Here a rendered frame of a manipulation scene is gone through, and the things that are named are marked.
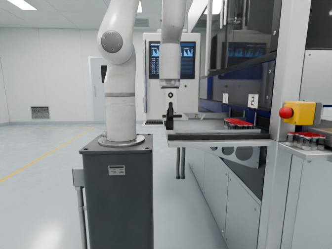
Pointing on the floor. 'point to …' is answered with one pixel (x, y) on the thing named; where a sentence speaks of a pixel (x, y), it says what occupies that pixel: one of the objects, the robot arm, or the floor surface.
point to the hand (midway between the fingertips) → (169, 125)
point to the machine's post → (273, 192)
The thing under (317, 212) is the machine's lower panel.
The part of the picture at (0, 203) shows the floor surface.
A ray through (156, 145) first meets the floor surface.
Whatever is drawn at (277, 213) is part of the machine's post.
